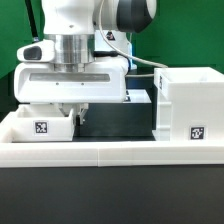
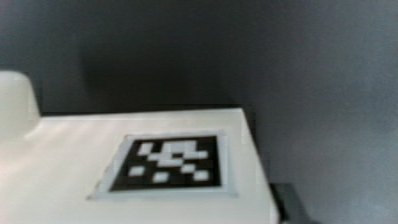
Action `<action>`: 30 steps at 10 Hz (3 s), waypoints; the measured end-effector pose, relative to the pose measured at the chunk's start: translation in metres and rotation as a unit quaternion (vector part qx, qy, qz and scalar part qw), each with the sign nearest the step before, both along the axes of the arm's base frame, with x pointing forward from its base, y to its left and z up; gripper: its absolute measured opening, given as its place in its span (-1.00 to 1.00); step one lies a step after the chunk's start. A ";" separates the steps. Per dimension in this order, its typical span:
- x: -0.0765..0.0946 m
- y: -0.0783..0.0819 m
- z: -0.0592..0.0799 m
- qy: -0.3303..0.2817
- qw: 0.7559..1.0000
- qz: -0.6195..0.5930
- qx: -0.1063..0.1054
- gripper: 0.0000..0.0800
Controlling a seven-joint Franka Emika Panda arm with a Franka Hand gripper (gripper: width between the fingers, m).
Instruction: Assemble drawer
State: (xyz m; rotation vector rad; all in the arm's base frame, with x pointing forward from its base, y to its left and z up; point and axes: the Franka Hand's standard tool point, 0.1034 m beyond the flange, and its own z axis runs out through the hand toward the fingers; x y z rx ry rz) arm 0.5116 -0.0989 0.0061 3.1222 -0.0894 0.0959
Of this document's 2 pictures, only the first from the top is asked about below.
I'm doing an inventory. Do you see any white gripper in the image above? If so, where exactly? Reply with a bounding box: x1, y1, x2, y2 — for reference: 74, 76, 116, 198
14, 40, 129, 124

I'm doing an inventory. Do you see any white front drawer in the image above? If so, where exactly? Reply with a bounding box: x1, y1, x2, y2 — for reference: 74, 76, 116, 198
12, 104, 75, 142

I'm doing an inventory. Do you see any white drawer cabinet box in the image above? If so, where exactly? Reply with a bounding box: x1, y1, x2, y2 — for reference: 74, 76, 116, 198
153, 67, 224, 141

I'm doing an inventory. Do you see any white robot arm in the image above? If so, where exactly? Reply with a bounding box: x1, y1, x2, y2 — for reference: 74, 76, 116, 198
14, 0, 157, 108

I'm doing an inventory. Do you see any white fiducial marker plate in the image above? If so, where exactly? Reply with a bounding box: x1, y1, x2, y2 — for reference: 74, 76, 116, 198
125, 89, 151, 104

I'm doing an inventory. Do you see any white U-shaped table fence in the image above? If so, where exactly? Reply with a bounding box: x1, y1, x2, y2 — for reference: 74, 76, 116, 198
0, 113, 224, 168

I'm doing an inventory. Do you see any black pole stand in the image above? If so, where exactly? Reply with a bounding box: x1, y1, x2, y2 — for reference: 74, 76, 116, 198
24, 0, 40, 43

